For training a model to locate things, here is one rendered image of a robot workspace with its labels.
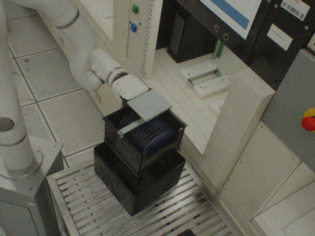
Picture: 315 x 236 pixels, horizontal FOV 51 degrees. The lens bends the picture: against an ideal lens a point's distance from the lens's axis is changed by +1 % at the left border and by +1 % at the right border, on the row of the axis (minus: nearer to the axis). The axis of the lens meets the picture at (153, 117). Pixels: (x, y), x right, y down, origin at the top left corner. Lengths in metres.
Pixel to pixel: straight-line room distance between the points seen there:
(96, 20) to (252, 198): 1.42
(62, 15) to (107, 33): 1.04
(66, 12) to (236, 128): 0.64
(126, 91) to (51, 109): 1.68
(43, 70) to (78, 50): 2.00
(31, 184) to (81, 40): 0.68
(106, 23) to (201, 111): 0.88
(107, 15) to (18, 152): 1.12
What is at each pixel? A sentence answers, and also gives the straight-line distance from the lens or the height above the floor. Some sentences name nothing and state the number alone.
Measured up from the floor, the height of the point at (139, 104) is 1.24.
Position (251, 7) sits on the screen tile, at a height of 1.56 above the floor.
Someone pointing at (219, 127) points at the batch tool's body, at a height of 1.16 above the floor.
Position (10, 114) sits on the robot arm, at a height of 1.16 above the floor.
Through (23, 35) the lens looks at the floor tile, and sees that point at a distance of 3.54.
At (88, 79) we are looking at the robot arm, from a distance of 1.19.
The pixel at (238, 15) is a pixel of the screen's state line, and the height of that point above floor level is 1.52.
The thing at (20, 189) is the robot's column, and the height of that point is 0.76.
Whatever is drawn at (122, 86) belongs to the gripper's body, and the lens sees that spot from 1.14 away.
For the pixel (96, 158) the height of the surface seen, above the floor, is 0.89.
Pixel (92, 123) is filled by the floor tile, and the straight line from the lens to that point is 2.63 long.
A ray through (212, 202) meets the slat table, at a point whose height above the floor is 0.76.
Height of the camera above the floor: 2.03
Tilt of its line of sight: 48 degrees down
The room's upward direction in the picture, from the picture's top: 10 degrees clockwise
